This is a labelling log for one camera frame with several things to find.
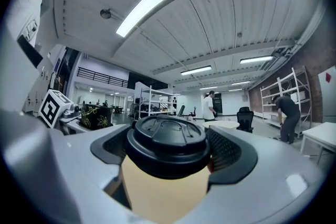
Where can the round beige table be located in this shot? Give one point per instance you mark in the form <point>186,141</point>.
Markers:
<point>221,125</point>

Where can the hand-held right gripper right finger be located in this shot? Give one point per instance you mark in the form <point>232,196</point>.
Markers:
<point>262,178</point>

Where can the white empty metal rack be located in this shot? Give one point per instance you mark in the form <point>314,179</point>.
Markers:
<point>286,97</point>

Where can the red sticker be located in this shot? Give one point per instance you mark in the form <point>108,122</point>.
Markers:
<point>329,78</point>

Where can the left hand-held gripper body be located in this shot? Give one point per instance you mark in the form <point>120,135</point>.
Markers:
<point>51,108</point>

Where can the long ceiling light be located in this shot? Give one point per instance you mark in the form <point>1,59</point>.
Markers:
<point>144,9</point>
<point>256,59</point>
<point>196,70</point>

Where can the white rectangular desk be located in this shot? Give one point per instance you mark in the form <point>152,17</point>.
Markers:
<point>320,135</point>

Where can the black balcony railing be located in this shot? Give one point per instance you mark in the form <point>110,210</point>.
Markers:
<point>102,77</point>

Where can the person's white printed shirt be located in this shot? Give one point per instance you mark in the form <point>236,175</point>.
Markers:
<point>23,8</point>

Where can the white rack with goods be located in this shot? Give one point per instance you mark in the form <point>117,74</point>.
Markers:
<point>157,102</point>

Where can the grey metal cabinet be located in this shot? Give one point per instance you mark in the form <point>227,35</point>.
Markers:
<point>328,102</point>

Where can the black office chair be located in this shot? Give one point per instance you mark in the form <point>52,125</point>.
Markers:
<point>245,119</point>

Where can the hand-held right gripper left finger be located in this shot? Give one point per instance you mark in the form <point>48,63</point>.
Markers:
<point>65,165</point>

